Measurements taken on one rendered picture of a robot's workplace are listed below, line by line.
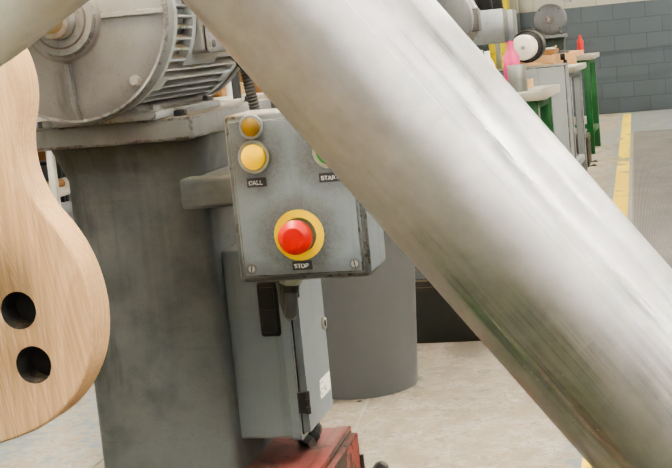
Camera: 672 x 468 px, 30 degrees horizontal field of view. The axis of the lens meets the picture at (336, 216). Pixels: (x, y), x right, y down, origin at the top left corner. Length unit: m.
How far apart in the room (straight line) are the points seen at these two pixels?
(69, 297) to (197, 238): 0.46
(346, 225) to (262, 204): 0.10
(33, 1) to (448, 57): 0.33
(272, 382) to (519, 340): 1.12
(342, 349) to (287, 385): 2.54
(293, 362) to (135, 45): 0.49
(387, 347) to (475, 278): 3.65
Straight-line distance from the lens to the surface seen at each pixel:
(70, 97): 1.56
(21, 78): 1.26
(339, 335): 4.24
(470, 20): 4.81
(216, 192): 1.59
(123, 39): 1.53
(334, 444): 1.85
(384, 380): 4.30
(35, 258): 1.26
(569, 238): 0.62
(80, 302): 1.25
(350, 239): 1.45
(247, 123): 1.46
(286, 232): 1.44
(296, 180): 1.45
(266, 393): 1.74
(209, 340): 1.71
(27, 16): 0.87
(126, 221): 1.72
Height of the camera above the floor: 1.19
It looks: 8 degrees down
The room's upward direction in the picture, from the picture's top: 6 degrees counter-clockwise
